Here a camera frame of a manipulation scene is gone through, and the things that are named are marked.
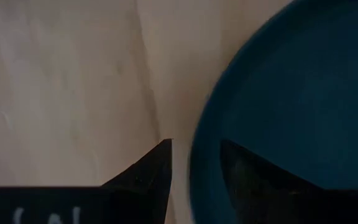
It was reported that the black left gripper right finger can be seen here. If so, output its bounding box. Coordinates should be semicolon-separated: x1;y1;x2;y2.
219;139;358;224

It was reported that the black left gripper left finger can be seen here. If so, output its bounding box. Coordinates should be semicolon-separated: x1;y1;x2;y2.
0;138;173;224

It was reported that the dark teal plate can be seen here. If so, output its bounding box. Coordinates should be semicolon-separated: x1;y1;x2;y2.
188;0;358;224

